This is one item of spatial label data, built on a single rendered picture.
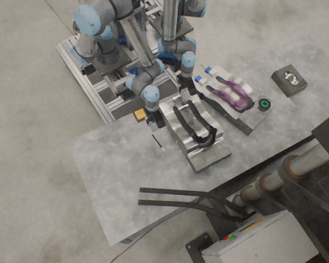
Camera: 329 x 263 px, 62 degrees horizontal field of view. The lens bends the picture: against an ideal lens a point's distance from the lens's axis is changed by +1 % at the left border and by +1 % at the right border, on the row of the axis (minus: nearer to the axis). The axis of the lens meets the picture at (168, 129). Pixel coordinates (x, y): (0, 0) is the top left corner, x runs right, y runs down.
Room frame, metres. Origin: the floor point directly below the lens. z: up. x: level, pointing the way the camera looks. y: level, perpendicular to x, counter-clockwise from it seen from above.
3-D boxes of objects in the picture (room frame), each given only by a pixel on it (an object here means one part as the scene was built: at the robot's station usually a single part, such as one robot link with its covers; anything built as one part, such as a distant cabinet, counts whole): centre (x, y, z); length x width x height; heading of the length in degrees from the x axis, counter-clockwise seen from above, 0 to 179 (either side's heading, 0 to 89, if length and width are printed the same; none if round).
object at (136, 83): (0.78, 0.17, 1.25); 0.11 x 0.11 x 0.08; 54
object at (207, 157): (0.73, -0.16, 0.87); 0.50 x 0.26 x 0.14; 33
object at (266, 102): (0.91, -0.60, 0.93); 0.08 x 0.08 x 0.04
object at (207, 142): (0.75, -0.16, 0.92); 0.35 x 0.16 x 0.09; 33
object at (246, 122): (0.99, -0.42, 0.86); 0.50 x 0.26 x 0.11; 50
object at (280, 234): (0.02, -0.36, 0.74); 0.31 x 0.22 x 1.47; 123
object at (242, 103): (0.99, -0.41, 0.90); 0.26 x 0.18 x 0.08; 50
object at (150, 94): (0.71, 0.10, 1.25); 0.09 x 0.08 x 0.11; 54
